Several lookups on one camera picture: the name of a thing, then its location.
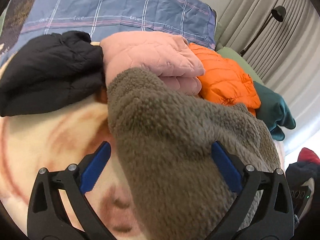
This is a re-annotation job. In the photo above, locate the orange puffer jacket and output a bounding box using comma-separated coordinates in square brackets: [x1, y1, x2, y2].
[188, 42, 262, 117]

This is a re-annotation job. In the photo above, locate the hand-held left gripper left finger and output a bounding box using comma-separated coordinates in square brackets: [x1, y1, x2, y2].
[27, 141, 118, 240]

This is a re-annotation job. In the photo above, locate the pink cream printed blanket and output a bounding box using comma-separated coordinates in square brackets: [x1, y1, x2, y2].
[0, 42, 150, 240]

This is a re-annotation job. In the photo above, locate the landscape print pillow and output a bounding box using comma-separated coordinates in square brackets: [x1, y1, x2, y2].
[0, 0, 46, 63]

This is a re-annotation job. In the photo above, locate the black puffer jacket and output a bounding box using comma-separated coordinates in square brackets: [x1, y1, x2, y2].
[0, 31, 105, 117]

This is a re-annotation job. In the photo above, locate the dark teal sweatshirt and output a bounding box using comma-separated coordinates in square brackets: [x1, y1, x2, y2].
[252, 81, 297, 141]

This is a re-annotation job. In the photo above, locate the beige curtain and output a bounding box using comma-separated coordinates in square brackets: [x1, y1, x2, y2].
[217, 0, 320, 140]

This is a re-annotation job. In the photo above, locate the black floor lamp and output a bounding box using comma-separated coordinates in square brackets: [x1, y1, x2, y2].
[239, 5, 287, 57]

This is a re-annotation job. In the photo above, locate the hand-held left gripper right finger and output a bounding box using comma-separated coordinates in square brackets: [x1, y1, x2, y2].
[205, 141, 295, 240]

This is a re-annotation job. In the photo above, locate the brown fleece coat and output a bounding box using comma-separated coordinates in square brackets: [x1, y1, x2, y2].
[106, 67, 282, 240]

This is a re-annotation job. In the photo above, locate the pink quilted jacket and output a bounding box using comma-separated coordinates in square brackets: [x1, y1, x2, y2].
[99, 31, 206, 97]

